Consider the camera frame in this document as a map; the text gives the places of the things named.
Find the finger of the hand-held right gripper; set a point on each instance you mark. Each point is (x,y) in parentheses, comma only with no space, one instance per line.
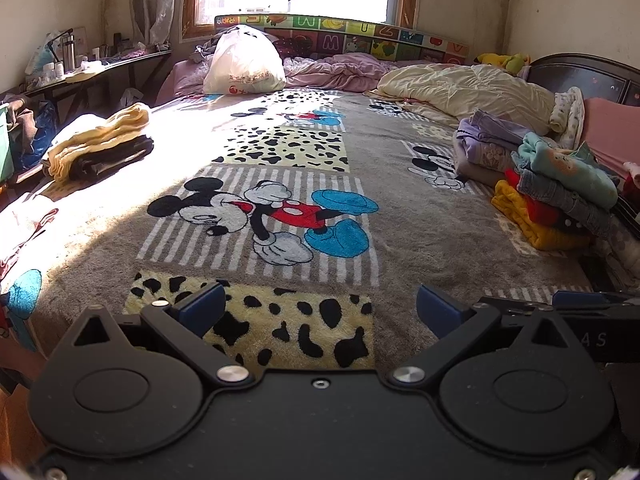
(505,305)
(575,297)

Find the pale crumpled garment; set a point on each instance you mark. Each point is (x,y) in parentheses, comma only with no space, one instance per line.
(25,230)

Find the purple folded garment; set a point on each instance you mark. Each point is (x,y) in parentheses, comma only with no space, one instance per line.
(490,127)

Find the red folded garment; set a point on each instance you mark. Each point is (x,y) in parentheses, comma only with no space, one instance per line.
(535,207)

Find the yellow plush toy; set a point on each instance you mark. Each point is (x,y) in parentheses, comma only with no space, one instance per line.
(500,60)

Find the white dotted cloth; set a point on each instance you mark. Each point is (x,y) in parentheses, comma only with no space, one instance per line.
(570,110)

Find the green and white storage box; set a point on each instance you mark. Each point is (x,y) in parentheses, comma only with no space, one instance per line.
(5,145)

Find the cartoon mouse printed blanket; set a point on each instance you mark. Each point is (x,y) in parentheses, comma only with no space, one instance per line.
(410,220)

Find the silver thermos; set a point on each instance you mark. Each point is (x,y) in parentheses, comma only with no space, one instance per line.
(69,52)

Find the cream quilt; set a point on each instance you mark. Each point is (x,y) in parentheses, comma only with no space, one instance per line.
(465,90)

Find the white plastic bag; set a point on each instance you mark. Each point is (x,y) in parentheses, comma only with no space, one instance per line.
(245,65)

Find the dark side table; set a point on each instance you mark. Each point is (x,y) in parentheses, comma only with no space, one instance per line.
(125,60)

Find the teal folded garment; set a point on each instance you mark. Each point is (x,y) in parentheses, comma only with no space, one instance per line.
(565,165)

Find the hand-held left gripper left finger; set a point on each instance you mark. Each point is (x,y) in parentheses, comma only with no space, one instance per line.
(202,307)

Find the pink pillow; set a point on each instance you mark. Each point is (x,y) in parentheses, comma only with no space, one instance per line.
(612,130)

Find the lilac flower print garment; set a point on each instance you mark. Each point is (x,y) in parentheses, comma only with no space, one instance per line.
(485,155)

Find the yellow folded garment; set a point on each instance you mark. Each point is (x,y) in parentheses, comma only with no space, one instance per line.
(100,127)

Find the light blue plastic bag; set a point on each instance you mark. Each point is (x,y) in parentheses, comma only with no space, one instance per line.
(42,55)

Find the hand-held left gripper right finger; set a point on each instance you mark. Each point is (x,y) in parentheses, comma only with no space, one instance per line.
(440,310)

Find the colourful alphabet foam mat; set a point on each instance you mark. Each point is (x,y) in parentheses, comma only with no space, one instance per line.
(360,27)

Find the brown crumpled garment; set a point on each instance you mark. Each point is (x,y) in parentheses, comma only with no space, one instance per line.
(22,120)

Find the beige folded garment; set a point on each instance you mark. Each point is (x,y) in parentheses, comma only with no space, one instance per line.
(475,176)

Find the dark wooden headboard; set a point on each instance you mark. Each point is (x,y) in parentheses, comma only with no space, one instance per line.
(585,70)

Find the lilac duvet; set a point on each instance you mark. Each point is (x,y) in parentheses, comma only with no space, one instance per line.
(330,72)

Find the dark folded garment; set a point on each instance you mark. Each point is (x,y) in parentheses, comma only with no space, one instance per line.
(115,155)

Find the sheer curtain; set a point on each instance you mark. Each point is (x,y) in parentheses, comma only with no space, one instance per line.
(155,0)

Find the yellow knit sweater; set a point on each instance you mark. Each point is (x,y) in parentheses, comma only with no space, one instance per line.
(535,235)

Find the denim folded garment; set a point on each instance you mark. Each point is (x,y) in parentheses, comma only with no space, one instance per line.
(560,195)

